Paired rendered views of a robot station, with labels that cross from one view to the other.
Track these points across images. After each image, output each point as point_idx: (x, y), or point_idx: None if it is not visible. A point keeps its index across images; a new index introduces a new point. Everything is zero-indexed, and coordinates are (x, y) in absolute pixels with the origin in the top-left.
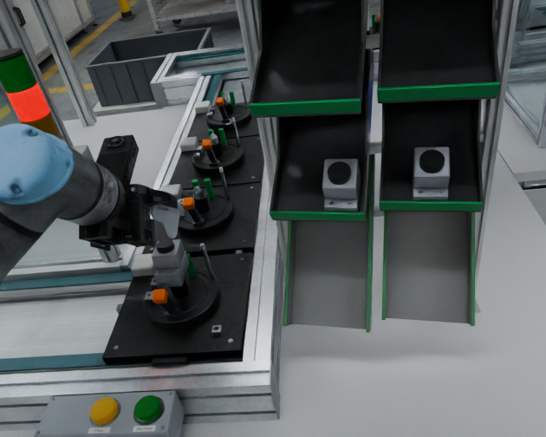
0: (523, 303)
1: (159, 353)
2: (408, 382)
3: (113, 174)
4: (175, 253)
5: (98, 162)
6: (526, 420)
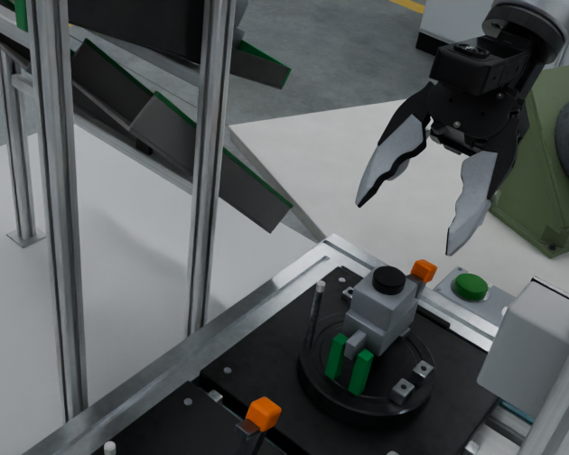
0: None
1: (436, 325)
2: (179, 234)
3: (488, 41)
4: (378, 264)
5: (508, 55)
6: (141, 170)
